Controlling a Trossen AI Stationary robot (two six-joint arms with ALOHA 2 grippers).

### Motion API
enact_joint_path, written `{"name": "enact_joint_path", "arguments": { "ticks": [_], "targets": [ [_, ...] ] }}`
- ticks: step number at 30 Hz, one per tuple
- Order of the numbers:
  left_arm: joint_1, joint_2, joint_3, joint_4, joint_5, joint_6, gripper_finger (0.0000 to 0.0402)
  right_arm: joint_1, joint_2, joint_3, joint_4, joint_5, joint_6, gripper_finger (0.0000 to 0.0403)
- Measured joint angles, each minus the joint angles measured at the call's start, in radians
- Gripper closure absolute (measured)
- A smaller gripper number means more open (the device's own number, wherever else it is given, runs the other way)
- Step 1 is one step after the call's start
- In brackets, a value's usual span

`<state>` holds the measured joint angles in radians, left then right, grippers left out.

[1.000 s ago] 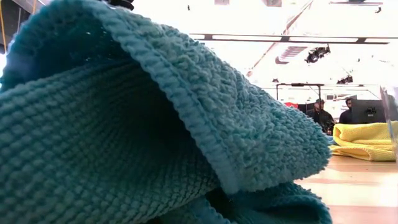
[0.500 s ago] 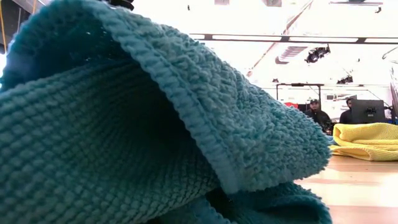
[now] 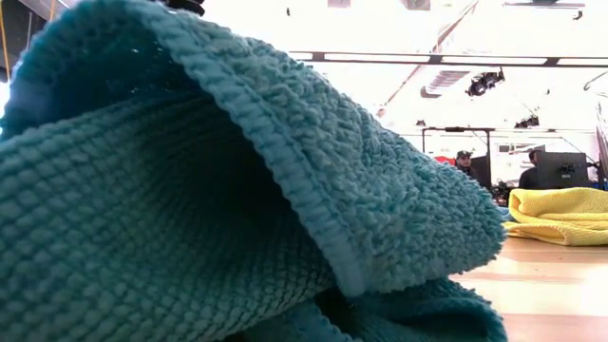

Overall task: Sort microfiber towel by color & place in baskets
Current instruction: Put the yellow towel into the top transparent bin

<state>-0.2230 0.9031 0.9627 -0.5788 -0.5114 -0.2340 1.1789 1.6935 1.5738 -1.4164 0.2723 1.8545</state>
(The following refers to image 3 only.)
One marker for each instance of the dark teal terry towel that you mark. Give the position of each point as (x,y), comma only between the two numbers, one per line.
(142,190)

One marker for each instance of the blue microfiber towel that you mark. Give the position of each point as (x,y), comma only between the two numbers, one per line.
(506,214)

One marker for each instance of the yellow microfiber towel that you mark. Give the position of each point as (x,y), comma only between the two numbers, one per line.
(560,214)

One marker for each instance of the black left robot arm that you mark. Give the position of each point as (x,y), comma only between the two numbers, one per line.
(187,5)

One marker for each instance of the red partition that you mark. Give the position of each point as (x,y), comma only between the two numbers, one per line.
(444,160)

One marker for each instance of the person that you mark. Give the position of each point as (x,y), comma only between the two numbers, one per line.
(529,178)
(464,162)

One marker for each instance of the narrow black monitor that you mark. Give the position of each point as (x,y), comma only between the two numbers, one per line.
(480,171)

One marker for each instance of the large black ceiling fixture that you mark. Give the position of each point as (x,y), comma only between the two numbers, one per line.
(482,84)

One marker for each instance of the small black ceiling fixture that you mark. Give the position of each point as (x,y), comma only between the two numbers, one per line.
(527,122)

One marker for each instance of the wide black monitor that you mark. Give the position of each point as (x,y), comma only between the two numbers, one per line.
(563,168)

